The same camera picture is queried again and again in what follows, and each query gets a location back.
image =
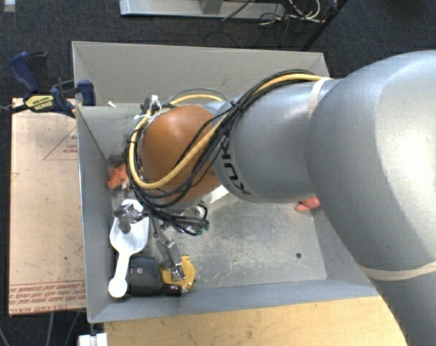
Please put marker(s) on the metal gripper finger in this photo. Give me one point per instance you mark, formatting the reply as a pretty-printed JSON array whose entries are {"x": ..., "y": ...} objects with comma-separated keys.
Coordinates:
[{"x": 178, "y": 270}]

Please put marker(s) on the yellow tape measure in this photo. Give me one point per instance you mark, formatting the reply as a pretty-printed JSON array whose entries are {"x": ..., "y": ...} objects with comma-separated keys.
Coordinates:
[{"x": 188, "y": 270}]

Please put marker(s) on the dark grey box red label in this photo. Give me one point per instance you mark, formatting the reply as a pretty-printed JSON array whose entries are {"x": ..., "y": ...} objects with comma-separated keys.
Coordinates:
[{"x": 143, "y": 274}]

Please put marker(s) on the white plastic scoop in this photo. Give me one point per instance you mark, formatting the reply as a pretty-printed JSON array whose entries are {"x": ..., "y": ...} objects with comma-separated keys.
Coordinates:
[{"x": 125, "y": 245}]

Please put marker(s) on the dark grey metal tool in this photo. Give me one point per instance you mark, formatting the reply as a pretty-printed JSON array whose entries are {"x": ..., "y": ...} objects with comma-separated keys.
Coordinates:
[{"x": 124, "y": 222}]

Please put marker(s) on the grey metal bin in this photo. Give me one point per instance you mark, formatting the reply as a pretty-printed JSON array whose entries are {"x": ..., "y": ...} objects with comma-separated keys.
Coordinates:
[{"x": 246, "y": 243}]

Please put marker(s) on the orange fuzzy toy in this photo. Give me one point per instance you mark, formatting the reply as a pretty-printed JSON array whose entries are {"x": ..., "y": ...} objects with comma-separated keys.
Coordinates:
[{"x": 116, "y": 178}]

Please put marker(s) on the brown cardboard board red print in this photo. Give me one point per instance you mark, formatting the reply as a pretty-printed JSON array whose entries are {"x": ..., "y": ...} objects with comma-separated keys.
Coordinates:
[{"x": 44, "y": 211}]

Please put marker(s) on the pink rounded object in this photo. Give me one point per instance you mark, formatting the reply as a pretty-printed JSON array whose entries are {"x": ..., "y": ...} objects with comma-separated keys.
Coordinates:
[{"x": 308, "y": 204}]

